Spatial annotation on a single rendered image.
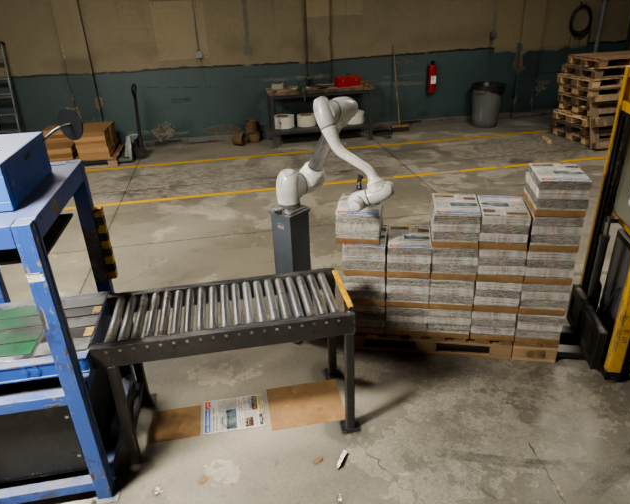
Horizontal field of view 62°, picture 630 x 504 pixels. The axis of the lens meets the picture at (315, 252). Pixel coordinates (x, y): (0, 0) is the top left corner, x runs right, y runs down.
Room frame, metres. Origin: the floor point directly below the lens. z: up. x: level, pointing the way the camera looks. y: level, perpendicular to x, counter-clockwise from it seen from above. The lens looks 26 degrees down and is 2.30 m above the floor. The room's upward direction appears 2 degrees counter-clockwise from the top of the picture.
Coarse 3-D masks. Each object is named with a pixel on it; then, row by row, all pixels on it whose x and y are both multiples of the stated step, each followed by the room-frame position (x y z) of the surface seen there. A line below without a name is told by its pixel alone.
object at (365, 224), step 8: (344, 208) 3.15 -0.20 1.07; (368, 208) 3.13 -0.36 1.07; (376, 208) 3.13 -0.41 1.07; (336, 216) 3.10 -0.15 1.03; (344, 216) 3.09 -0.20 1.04; (352, 216) 3.07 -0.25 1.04; (360, 216) 3.06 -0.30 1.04; (368, 216) 3.05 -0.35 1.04; (376, 216) 3.04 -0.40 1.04; (336, 224) 3.12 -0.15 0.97; (344, 224) 3.10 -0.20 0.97; (352, 224) 3.09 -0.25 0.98; (360, 224) 3.08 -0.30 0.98; (368, 224) 3.07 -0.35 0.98; (376, 224) 3.05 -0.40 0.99; (336, 232) 3.12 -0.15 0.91; (344, 232) 3.11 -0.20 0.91; (352, 232) 3.10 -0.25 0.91; (360, 232) 3.09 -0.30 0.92; (368, 232) 3.08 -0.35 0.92; (376, 232) 3.07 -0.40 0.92
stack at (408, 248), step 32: (384, 224) 3.41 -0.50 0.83; (352, 256) 3.08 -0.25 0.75; (384, 256) 3.05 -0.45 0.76; (416, 256) 3.02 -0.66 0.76; (448, 256) 2.98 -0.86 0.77; (480, 256) 2.94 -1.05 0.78; (512, 256) 2.91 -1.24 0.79; (352, 288) 3.08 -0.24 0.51; (384, 288) 3.04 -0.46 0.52; (416, 288) 3.00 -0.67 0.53; (448, 288) 2.96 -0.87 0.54; (480, 288) 2.93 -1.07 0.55; (512, 288) 2.90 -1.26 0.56; (384, 320) 3.05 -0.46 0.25; (416, 320) 3.01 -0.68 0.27; (448, 320) 2.96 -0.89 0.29; (480, 320) 2.93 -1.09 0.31; (512, 320) 2.89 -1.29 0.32; (416, 352) 3.00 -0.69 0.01; (448, 352) 2.96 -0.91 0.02
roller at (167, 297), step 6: (168, 294) 2.60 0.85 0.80; (162, 300) 2.56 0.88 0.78; (168, 300) 2.54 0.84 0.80; (162, 306) 2.48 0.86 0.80; (168, 306) 2.48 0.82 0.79; (162, 312) 2.41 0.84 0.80; (168, 312) 2.42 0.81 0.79; (162, 318) 2.35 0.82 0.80; (168, 318) 2.37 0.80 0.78; (162, 324) 2.29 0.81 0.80; (162, 330) 2.24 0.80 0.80
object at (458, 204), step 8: (440, 200) 3.22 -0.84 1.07; (448, 200) 3.21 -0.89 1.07; (456, 200) 3.20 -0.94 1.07; (464, 200) 3.20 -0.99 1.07; (472, 200) 3.19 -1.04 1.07; (440, 208) 3.07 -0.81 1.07; (448, 208) 3.07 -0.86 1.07; (456, 208) 3.07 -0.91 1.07; (464, 208) 3.06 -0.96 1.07; (472, 208) 3.05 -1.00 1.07
